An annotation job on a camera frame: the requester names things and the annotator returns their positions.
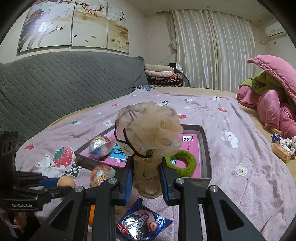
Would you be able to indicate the wall painting triptych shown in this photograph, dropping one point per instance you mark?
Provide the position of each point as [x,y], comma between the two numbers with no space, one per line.
[94,24]

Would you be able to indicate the white striped curtains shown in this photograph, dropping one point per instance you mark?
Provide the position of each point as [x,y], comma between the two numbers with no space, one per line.
[212,48]

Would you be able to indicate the white air conditioner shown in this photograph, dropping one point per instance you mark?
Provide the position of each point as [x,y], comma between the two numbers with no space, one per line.
[273,32]

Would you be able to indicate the grey shallow box tray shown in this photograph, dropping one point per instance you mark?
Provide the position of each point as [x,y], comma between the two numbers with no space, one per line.
[205,179]

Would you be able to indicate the folded blankets stack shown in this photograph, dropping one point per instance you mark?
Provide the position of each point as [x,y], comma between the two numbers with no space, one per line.
[161,76]

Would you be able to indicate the walnut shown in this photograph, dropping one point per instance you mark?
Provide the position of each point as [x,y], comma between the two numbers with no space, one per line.
[66,181]

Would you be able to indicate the green blanket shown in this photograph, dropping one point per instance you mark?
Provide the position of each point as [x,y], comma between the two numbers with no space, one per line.
[263,82]

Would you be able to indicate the wafer snack packet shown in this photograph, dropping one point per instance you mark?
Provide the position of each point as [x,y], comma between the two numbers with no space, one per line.
[282,153]

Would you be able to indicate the white patterned scrunchie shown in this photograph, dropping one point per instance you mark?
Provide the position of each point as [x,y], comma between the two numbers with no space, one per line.
[288,144]

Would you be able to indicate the blue candy wrapper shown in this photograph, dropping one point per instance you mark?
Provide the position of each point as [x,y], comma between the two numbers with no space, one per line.
[275,138]

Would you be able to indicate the pink quilted blanket pile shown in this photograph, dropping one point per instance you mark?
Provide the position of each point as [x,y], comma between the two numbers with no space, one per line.
[275,108]

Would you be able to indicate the blue oreo cookie packet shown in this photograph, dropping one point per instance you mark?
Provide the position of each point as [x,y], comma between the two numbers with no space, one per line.
[141,223]

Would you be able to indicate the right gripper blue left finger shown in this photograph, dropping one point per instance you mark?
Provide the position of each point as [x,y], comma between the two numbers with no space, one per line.
[69,220]

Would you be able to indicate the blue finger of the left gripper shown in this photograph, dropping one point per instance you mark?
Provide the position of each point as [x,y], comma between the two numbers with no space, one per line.
[48,182]

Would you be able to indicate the red blue surprise egg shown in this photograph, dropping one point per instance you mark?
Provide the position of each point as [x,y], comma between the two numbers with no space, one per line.
[100,174]

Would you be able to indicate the orange mandarin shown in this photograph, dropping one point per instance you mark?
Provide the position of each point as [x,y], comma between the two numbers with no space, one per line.
[91,215]

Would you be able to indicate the beige mesh drawstring pouch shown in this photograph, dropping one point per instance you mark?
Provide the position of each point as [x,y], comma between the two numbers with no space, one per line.
[148,133]

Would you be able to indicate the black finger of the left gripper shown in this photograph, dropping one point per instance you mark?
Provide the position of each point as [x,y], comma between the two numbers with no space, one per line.
[58,192]

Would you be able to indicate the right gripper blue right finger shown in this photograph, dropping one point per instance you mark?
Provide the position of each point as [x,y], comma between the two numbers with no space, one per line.
[204,209]

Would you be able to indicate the pink blue book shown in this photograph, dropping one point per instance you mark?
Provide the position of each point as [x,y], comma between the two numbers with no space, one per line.
[189,143]

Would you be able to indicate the grey quilted headboard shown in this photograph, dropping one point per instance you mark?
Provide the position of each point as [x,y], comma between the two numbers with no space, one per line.
[38,90]

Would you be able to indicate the silver foil surprise egg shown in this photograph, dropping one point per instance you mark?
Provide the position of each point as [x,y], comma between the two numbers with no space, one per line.
[100,146]

